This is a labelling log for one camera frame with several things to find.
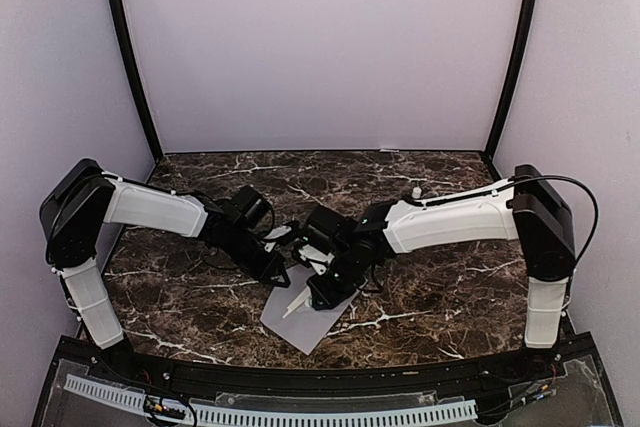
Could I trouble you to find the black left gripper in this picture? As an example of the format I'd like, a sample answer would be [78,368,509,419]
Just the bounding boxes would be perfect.
[219,226,290,287]

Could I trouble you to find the grey paper envelope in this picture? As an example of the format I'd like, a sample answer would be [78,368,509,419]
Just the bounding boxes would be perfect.
[260,264,357,355]

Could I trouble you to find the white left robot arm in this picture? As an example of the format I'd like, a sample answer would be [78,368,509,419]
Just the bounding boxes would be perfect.
[39,158,299,383]

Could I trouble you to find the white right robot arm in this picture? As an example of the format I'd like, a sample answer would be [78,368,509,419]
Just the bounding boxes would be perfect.
[292,164,600,381]

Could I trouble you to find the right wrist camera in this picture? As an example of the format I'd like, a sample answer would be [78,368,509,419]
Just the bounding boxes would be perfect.
[292,245,334,275]

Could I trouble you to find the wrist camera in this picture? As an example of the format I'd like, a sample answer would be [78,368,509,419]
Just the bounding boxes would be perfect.
[262,220,300,252]
[292,245,334,275]

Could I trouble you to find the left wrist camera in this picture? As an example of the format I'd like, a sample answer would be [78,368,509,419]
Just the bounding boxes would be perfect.
[262,220,300,252]

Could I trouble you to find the black front rail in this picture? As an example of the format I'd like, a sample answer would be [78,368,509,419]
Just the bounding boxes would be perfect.
[54,336,563,398]

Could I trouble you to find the white slotted cable duct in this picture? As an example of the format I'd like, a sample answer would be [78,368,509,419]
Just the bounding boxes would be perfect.
[63,374,478,427]

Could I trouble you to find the black left frame post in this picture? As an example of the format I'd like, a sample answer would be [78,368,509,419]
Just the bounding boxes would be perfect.
[108,0,164,164]

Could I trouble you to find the black frame corner post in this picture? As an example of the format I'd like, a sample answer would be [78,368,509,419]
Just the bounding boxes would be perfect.
[482,0,536,166]

